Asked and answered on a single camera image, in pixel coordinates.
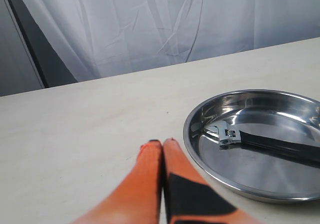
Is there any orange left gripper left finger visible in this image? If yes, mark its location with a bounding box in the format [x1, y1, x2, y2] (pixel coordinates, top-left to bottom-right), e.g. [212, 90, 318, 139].
[74, 140, 163, 224]

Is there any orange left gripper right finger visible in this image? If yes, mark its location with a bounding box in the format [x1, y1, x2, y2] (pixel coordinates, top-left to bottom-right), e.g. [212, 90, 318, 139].
[163, 138, 259, 224]

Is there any adjustable wrench black handle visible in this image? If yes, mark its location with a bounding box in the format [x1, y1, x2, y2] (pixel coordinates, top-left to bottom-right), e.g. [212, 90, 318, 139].
[204, 120, 320, 163]

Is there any round stainless steel tray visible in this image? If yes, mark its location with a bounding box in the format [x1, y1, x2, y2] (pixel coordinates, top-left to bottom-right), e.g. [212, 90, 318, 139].
[183, 89, 320, 203]

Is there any white backdrop curtain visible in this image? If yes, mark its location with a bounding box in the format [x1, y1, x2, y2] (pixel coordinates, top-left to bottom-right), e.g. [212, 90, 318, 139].
[23, 0, 320, 81]

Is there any dark vertical frame post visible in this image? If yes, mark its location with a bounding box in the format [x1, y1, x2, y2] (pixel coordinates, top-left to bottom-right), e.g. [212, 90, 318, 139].
[8, 0, 77, 88]

